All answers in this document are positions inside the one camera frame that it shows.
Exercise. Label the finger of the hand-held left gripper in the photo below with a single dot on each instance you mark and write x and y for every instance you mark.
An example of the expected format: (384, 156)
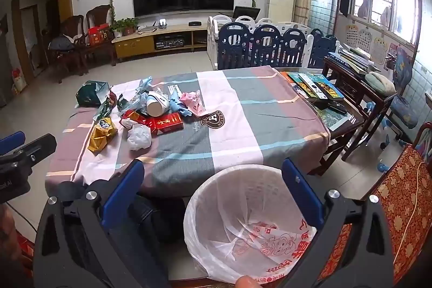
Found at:
(11, 141)
(37, 149)

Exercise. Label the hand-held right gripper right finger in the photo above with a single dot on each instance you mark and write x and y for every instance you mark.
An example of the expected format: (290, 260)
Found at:
(302, 193)

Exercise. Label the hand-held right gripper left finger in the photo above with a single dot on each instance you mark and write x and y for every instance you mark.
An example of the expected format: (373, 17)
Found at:
(123, 193)

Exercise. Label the white lined trash bin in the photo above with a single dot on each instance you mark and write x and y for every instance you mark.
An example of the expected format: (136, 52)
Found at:
(280, 247)

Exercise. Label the white tissue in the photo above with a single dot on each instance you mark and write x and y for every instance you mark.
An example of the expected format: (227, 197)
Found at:
(139, 137)

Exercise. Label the red plastic wrapper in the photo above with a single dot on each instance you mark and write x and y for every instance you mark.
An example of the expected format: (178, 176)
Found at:
(130, 117)

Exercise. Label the green wafer bag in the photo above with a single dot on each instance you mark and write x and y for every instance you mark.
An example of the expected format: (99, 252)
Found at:
(107, 105)

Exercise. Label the blue face mask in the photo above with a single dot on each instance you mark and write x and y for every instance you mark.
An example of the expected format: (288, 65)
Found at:
(176, 105)

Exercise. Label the pink wrapper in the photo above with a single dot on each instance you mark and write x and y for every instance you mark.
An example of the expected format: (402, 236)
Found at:
(193, 102)

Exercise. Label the person's right hand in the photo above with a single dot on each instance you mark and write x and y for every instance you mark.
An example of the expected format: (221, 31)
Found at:
(248, 283)

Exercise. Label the person's leg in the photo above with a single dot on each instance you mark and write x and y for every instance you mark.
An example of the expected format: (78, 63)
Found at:
(158, 217)

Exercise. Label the yellow snack bag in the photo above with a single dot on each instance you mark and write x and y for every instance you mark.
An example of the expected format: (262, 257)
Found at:
(101, 136)

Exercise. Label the green tissue box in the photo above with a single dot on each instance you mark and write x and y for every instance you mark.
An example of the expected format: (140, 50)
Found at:
(87, 94)

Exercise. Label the large picture book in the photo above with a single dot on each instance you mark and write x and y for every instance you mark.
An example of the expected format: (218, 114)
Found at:
(334, 121)

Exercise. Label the red cigarette box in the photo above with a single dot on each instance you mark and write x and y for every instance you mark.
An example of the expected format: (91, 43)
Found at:
(167, 124)

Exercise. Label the small blue toy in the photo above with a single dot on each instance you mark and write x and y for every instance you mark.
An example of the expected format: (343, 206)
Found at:
(383, 168)

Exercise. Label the green white wrapper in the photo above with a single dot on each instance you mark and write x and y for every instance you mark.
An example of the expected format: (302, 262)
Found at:
(123, 104)

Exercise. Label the black remote control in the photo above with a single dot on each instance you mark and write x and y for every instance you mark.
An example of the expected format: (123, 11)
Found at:
(338, 107)

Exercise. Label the striped tablecloth table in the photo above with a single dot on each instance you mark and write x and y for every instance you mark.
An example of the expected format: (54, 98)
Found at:
(236, 126)

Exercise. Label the white paper cup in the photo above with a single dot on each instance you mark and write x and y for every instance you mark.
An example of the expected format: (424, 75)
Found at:
(157, 104)

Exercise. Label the red gold floral cushion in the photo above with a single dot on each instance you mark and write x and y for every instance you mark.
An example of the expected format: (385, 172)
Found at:
(398, 186)

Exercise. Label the books on side chair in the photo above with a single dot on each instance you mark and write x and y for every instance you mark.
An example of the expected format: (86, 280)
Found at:
(303, 89)

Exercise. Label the landscape picture book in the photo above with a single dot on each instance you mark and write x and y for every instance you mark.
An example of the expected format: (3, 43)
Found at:
(332, 90)

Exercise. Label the white remote control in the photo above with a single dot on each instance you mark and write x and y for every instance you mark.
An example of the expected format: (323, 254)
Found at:
(312, 85)

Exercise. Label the black bag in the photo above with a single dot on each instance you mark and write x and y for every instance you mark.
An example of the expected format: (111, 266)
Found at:
(61, 43)

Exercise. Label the light blue crumpled wrapper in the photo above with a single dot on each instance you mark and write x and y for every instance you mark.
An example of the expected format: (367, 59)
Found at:
(143, 85)

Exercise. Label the orange picture book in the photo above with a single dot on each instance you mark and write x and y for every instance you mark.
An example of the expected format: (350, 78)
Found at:
(287, 77)

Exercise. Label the dark wooden side table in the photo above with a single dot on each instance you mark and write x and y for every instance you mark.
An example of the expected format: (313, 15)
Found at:
(357, 89)

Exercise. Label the dark wooden armchair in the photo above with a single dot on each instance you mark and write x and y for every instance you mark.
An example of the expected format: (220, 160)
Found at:
(72, 24)
(101, 14)

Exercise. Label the red gift box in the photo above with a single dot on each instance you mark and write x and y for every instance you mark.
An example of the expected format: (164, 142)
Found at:
(99, 35)

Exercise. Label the blue seat cushion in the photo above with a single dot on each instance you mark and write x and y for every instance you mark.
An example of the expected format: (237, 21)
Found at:
(405, 112)

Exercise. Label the grey cushion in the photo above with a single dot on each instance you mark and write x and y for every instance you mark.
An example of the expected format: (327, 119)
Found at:
(380, 83)

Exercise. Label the yellow television cabinet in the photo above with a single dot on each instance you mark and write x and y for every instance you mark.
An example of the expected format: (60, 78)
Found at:
(135, 45)

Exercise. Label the stack of books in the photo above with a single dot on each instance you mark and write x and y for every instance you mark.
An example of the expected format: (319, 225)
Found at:
(354, 58)

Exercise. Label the potted green plant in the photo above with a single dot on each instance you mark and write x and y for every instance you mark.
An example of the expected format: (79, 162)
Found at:
(125, 26)

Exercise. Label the navy and white playpen fence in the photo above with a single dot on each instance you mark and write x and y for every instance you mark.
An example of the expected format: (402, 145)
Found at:
(266, 41)

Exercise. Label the black amplifier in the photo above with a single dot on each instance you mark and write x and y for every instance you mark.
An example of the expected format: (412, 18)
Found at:
(169, 42)

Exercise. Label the blue cartoon backpack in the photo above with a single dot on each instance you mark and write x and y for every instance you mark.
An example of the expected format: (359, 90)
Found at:
(403, 67)

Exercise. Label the small desk clock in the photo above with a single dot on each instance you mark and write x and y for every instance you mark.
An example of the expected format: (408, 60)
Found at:
(163, 23)

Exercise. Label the black set-top box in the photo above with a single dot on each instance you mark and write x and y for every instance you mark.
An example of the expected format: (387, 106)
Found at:
(195, 23)

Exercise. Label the black monitor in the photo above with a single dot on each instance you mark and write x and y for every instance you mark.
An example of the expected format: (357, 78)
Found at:
(246, 13)

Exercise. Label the window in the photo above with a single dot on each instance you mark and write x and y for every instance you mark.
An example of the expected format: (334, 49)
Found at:
(401, 8)

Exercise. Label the wooden chair frame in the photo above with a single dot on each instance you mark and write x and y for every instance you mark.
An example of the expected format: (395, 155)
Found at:
(422, 139)

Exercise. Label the wall learning chart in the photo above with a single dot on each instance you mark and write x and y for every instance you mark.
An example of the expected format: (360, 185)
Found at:
(364, 38)
(379, 50)
(351, 35)

